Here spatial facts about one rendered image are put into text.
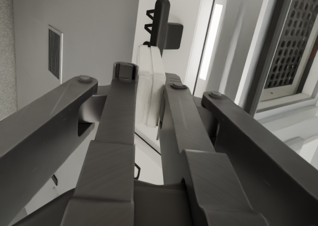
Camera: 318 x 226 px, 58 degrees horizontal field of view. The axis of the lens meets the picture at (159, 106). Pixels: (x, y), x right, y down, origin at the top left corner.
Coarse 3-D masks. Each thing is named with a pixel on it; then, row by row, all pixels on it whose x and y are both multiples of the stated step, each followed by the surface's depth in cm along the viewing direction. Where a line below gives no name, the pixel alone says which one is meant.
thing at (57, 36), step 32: (32, 0) 77; (64, 0) 60; (96, 0) 49; (128, 0) 42; (32, 32) 81; (64, 32) 62; (96, 32) 51; (128, 32) 43; (32, 64) 85; (64, 64) 65; (96, 64) 53; (32, 96) 90; (96, 128) 56
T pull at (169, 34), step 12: (156, 0) 29; (168, 0) 29; (156, 12) 29; (168, 12) 29; (156, 24) 29; (168, 24) 30; (180, 24) 31; (156, 36) 29; (168, 36) 30; (180, 36) 31; (168, 48) 31
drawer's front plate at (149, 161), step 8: (136, 136) 44; (136, 144) 42; (144, 144) 43; (136, 152) 42; (144, 152) 41; (152, 152) 41; (136, 160) 43; (144, 160) 41; (152, 160) 39; (160, 160) 39; (136, 168) 43; (144, 168) 41; (152, 168) 40; (160, 168) 38; (136, 176) 43; (144, 176) 41; (152, 176) 40; (160, 176) 38; (160, 184) 38
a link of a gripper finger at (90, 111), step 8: (104, 88) 14; (96, 96) 13; (104, 96) 13; (88, 104) 13; (96, 104) 13; (104, 104) 13; (80, 112) 13; (88, 112) 13; (96, 112) 13; (80, 120) 13; (88, 120) 13; (96, 120) 14
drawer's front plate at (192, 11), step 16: (144, 0) 36; (176, 0) 32; (192, 0) 30; (208, 0) 29; (144, 16) 36; (176, 16) 32; (192, 16) 30; (208, 16) 30; (144, 32) 37; (192, 32) 30; (192, 48) 31; (176, 64) 33; (192, 64) 32; (192, 80) 33; (144, 128) 40
